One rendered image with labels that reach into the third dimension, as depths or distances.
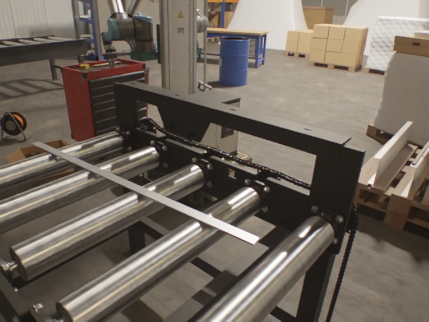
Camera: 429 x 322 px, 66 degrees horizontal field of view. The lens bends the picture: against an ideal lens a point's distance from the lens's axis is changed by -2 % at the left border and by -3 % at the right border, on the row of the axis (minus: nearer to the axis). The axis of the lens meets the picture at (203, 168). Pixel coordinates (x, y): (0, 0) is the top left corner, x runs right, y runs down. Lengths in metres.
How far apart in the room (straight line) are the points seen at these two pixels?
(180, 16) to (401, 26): 7.04
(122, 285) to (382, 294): 1.79
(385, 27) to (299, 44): 2.92
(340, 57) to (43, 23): 8.63
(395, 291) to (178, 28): 2.40
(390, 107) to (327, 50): 5.11
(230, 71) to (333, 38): 3.55
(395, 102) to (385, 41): 4.79
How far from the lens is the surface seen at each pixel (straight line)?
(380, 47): 9.44
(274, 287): 0.96
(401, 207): 2.94
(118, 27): 2.78
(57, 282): 2.37
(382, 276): 2.54
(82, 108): 3.63
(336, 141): 1.18
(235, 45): 6.81
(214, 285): 1.11
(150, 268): 1.00
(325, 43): 9.64
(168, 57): 2.85
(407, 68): 4.57
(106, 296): 0.94
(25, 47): 6.45
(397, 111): 4.69
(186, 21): 2.94
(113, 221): 1.23
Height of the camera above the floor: 1.58
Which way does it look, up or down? 27 degrees down
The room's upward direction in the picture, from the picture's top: 1 degrees clockwise
